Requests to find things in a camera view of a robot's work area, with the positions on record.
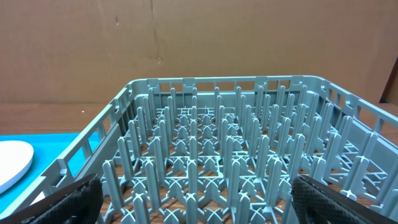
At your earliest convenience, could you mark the teal plastic tray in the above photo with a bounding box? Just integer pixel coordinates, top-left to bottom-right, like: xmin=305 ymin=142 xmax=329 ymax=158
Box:
xmin=1 ymin=132 xmax=100 ymax=218

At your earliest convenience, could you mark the large pink plate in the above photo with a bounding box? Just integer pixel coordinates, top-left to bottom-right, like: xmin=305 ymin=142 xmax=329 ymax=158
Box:
xmin=1 ymin=140 xmax=34 ymax=193

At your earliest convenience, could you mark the grey dishwasher rack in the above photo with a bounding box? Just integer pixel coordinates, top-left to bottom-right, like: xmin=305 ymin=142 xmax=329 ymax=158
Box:
xmin=4 ymin=75 xmax=397 ymax=223

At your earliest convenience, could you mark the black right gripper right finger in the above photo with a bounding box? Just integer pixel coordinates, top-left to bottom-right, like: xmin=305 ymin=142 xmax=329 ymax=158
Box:
xmin=292 ymin=175 xmax=397 ymax=224

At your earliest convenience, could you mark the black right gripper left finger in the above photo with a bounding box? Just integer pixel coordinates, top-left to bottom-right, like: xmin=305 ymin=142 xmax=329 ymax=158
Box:
xmin=1 ymin=174 xmax=103 ymax=224

